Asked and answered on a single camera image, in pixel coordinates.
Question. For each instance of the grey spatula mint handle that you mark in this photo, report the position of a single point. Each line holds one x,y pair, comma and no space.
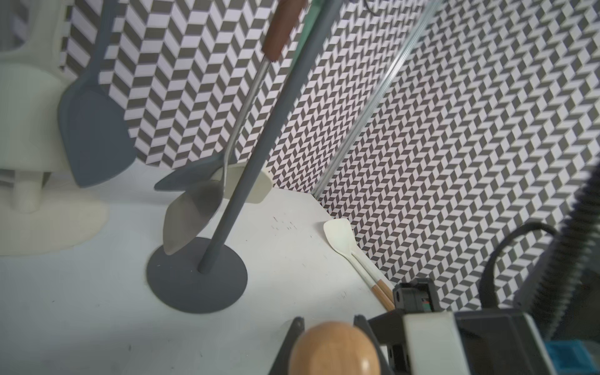
91,124
199,171

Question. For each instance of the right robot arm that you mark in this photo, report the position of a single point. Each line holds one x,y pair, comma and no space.
562,270

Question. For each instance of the steel turner brown handle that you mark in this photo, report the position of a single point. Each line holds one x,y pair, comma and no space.
192,211

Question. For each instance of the dark grey utensil rack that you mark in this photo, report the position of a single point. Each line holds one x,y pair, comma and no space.
207,276

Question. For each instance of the cream utensil wooden handle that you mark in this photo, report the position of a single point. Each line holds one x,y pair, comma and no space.
330,348

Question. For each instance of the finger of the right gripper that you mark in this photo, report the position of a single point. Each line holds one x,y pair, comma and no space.
281,363

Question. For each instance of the cream utensil rack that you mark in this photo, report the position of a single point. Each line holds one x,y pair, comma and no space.
35,220

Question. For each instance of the cream spatula wooden handle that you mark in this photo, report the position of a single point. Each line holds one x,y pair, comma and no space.
341,238
376,275

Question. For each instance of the cream wide turner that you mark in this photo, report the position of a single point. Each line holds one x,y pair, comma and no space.
30,137

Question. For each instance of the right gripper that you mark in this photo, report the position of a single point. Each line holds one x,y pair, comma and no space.
489,341

